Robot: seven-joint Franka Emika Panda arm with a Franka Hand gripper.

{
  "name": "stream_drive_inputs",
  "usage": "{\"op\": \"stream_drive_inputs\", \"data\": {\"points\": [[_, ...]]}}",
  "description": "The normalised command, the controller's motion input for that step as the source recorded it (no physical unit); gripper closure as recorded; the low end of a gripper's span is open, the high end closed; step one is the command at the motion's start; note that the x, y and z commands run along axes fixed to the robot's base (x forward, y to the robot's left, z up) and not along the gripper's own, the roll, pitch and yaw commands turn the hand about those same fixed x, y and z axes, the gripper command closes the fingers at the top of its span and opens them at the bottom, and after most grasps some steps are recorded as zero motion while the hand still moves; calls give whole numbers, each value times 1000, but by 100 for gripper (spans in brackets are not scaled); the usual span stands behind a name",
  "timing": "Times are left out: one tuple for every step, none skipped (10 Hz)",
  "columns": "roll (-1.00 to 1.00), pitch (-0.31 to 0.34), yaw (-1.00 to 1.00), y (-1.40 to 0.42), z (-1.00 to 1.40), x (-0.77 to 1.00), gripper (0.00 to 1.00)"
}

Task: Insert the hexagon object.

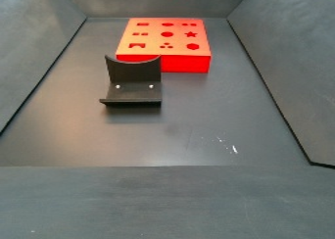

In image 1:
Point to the black curved holder stand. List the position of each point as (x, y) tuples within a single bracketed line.
[(135, 82)]

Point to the red shape sorter block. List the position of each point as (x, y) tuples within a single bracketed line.
[(176, 39)]

